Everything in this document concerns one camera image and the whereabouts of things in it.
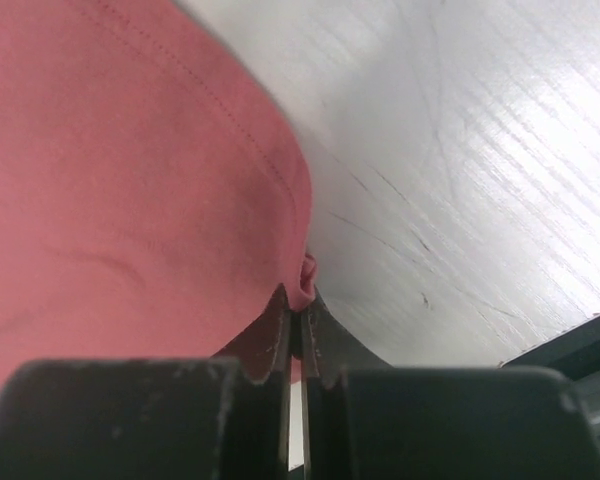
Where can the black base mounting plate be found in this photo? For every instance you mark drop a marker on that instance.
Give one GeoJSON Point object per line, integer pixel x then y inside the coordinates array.
{"type": "Point", "coordinates": [575, 354]}

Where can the pink t shirt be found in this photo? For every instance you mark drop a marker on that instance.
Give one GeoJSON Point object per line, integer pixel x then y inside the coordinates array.
{"type": "Point", "coordinates": [152, 196]}

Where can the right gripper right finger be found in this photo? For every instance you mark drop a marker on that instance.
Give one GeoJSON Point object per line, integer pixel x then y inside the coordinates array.
{"type": "Point", "coordinates": [365, 419]}

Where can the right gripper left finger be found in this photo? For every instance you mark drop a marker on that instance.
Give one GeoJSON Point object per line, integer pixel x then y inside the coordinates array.
{"type": "Point", "coordinates": [224, 417]}

